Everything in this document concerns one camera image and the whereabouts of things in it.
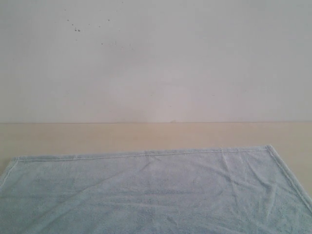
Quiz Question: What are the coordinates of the light blue terry towel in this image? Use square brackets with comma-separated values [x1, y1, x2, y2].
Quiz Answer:
[0, 145, 312, 234]

